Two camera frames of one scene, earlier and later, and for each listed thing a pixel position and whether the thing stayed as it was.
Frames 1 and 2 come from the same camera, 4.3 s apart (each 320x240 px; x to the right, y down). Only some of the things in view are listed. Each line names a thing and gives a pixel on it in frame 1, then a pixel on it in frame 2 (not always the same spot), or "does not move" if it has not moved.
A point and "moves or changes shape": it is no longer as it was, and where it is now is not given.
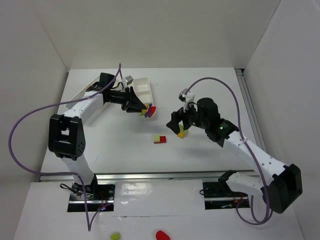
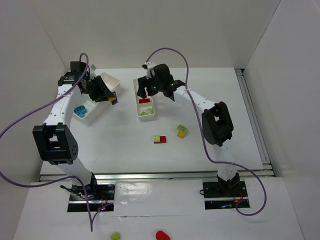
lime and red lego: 158,139 does not move
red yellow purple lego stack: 149,111 moves or changes shape
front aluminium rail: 149,176 does not move
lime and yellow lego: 181,134 does not move
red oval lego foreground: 161,235 does not move
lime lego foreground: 115,236 does not move
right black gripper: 185,118 -> 145,82
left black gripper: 128,98 -> 97,88
